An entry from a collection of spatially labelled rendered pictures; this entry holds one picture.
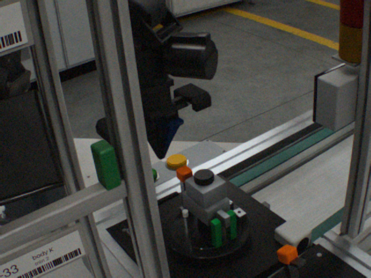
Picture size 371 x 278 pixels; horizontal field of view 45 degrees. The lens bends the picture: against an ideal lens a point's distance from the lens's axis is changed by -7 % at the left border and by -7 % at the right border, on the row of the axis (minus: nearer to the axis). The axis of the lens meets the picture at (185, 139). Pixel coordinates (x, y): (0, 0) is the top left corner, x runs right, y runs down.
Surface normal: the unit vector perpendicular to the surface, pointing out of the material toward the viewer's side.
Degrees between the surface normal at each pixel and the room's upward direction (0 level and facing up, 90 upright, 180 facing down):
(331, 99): 90
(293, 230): 0
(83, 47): 90
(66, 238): 90
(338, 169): 0
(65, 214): 90
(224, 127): 0
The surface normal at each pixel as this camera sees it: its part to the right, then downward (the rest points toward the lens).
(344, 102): 0.58, 0.39
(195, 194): -0.81, 0.37
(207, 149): -0.09, -0.84
